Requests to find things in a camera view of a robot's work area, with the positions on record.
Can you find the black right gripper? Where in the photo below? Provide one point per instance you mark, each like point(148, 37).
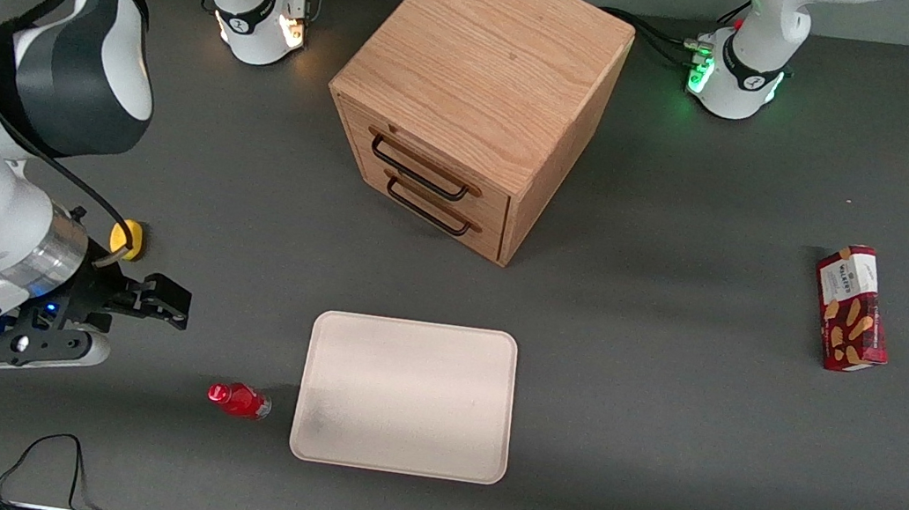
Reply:
point(96, 291)

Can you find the red coke bottle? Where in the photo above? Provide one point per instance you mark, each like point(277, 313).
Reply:
point(238, 400)

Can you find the beige plastic tray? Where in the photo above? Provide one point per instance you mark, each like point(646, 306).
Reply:
point(406, 395)

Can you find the yellow round object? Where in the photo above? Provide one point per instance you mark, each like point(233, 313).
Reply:
point(128, 234)

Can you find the red tartan shortbread box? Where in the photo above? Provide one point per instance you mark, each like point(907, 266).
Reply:
point(852, 306)

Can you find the oak wooden drawer front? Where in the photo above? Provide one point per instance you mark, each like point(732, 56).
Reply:
point(432, 159)
point(457, 235)

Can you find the oak wooden drawer cabinet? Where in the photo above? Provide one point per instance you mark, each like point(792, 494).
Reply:
point(483, 54)

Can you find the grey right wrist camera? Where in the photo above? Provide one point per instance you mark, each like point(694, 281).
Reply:
point(50, 348)

